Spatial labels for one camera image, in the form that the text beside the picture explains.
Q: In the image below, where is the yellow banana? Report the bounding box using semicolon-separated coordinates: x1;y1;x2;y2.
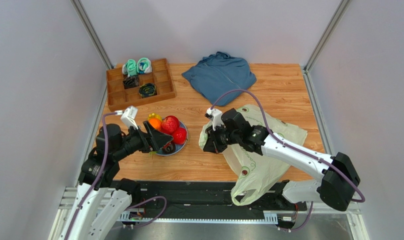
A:
147;113;155;120
153;113;162;121

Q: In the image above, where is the black sock roll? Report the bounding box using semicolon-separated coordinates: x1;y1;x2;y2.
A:
123;75;140;90

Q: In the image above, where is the pale green plastic bag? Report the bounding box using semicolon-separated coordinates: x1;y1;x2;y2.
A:
198;104;308;207

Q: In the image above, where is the right aluminium frame post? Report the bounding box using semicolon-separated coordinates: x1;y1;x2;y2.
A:
303;0;351;72

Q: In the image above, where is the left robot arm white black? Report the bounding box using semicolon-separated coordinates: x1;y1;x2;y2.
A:
59;121;173;240

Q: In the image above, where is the blue folded hoodie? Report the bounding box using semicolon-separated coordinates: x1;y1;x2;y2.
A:
182;51;257;104

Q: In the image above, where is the dark green yellow sock roll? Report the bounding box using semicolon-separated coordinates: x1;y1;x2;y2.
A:
138;83;157;98

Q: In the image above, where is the cracked red apple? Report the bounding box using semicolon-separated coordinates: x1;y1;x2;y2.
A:
161;115;180;134

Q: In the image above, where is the orange fruit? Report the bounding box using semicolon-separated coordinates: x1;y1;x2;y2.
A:
148;117;162;130

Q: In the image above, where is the blue plate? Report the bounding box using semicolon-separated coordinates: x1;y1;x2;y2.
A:
155;121;189;157

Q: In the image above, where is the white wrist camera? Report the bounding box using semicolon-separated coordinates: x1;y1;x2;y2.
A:
120;106;138;130
205;108;224;131

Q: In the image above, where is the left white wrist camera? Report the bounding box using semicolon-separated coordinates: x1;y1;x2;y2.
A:
120;106;138;130

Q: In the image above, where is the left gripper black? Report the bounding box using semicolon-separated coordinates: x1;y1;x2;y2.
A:
113;119;173;161

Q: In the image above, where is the teal blue sock roll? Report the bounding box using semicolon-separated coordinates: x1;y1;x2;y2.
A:
137;57;152;74

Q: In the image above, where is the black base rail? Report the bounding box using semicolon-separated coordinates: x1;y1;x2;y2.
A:
131;180;308;220

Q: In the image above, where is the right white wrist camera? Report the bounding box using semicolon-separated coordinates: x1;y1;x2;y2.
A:
205;108;224;131

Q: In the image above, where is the yellow banana right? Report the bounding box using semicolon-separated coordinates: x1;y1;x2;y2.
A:
153;113;162;121

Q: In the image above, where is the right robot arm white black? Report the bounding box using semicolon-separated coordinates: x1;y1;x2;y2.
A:
203;108;365;212

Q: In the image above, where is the yellow banana left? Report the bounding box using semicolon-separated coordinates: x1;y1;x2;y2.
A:
147;113;155;120

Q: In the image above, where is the wooden compartment tray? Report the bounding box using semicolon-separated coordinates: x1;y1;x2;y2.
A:
106;58;177;112

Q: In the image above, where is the left aluminium frame post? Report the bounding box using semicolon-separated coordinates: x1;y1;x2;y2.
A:
70;0;113;70

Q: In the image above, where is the aluminium frame post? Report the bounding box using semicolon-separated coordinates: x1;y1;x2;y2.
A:
70;0;113;70
303;0;351;72

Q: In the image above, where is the green white sock roll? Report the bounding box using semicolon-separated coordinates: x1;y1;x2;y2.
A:
122;59;138;77

